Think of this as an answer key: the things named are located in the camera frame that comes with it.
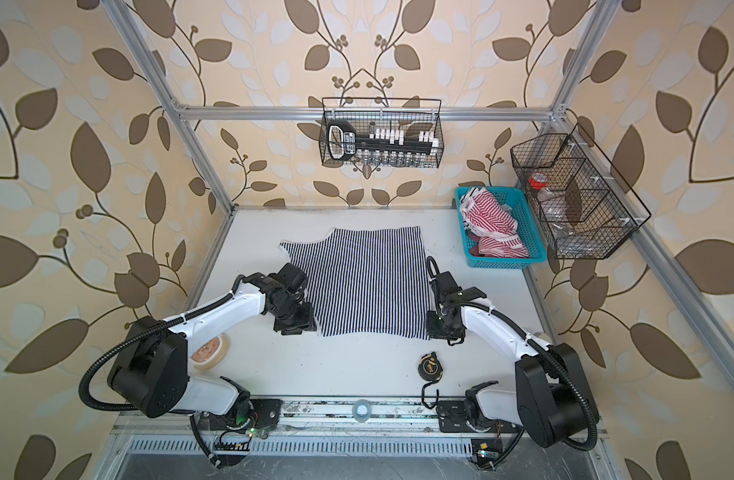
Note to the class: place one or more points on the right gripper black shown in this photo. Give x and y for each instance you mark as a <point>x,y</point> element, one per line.
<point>432,330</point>

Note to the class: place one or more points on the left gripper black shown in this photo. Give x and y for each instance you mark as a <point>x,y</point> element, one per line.
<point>308,322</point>

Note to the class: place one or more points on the black white tool rack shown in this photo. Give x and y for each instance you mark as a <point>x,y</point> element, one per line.
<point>382,142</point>

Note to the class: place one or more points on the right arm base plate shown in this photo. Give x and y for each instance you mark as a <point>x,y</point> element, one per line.
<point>461,416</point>

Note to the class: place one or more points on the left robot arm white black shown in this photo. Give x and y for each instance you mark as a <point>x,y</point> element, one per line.
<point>149,371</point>

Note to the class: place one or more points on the blue white striped tank top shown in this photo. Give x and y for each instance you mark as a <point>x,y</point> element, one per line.
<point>366,281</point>

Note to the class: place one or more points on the black wire basket back wall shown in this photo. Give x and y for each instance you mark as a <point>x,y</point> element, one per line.
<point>381,108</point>

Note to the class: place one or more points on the teal plastic basket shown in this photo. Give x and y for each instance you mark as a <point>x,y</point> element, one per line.
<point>515,201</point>

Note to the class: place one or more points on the black wire basket wall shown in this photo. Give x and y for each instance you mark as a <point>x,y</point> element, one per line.
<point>381,108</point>
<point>603,210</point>

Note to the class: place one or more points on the small tape roll on rail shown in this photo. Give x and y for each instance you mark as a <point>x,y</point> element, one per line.
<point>362,411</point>

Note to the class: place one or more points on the red cap plastic bottle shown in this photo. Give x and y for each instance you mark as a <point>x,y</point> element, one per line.
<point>552,203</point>

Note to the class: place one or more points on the red white striped tank top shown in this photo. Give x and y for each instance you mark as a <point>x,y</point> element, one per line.
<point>493,225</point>

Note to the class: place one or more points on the black wire basket right wall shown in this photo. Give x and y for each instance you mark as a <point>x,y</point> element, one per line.
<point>603,210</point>

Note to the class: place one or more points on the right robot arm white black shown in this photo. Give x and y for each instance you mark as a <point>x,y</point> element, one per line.
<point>550,400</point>

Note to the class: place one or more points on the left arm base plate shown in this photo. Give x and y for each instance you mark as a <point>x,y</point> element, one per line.
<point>255,413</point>

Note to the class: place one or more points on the aluminium front rail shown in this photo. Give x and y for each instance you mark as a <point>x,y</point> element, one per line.
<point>383,416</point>

